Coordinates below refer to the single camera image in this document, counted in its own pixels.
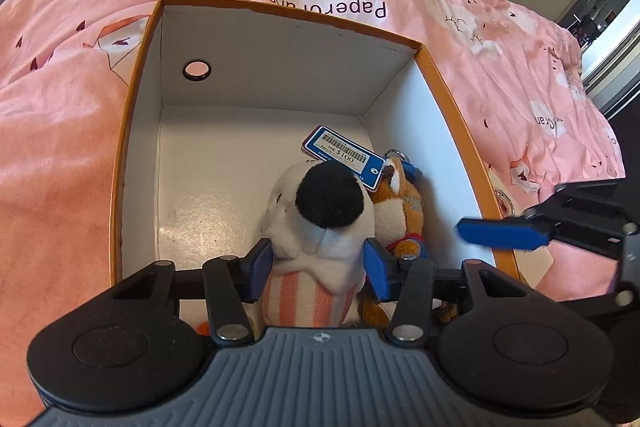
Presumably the white duck plush toy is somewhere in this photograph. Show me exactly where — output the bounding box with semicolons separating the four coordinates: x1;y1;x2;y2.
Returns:
245;160;374;336

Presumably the blue white price tag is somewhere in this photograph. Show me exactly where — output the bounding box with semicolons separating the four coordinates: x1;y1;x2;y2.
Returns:
302;124;385;192

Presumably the orange white cardboard box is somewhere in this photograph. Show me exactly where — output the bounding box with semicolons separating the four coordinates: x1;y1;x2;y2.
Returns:
110;0;518;281

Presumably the pink cloud print duvet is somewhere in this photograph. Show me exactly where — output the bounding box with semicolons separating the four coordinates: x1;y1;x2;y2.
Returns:
1;0;625;426

